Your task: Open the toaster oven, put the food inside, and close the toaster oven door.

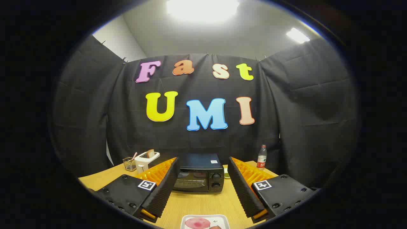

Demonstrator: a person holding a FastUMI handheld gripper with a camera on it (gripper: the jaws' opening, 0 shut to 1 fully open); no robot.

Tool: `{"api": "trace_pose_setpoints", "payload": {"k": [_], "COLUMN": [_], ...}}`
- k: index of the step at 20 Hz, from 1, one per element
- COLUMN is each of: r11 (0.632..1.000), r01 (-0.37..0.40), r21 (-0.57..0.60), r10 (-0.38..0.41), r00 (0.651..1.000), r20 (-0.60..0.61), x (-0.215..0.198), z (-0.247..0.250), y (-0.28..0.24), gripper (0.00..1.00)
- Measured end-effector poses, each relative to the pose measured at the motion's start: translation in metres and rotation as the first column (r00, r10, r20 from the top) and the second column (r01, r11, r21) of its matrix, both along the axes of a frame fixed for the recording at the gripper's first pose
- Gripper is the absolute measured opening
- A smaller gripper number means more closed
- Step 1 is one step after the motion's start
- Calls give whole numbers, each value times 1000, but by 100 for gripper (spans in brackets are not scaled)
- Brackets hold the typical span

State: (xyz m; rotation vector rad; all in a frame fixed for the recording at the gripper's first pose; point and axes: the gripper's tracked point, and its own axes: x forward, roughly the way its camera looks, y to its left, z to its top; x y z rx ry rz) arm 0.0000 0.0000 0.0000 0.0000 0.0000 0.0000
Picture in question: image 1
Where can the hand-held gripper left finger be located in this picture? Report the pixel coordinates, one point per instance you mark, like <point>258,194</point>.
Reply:
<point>165,187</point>

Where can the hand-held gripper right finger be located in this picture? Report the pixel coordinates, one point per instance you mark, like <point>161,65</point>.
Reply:
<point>243,190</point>

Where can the white food tray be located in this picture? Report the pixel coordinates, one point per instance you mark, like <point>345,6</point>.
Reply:
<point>219,218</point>

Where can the black toaster oven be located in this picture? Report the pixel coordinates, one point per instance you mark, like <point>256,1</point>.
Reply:
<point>200,162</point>

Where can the pink ham slice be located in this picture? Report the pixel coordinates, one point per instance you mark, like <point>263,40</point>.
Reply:
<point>197,222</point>

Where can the white bread toaster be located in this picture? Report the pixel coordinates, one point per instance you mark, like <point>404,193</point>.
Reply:
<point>141,163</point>

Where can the white snack dish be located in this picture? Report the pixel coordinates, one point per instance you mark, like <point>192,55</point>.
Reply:
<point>226,175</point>

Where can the red label water bottle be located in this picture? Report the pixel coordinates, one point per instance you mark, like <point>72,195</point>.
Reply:
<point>261,159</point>

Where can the toasted bread slice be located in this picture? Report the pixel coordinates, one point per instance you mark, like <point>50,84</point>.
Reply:
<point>150,153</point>

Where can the small ceiling light panel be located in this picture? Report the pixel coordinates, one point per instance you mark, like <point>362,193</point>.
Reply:
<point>297,35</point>

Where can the large ceiling light panel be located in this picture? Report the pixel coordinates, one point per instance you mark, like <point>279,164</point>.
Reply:
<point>202,9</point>

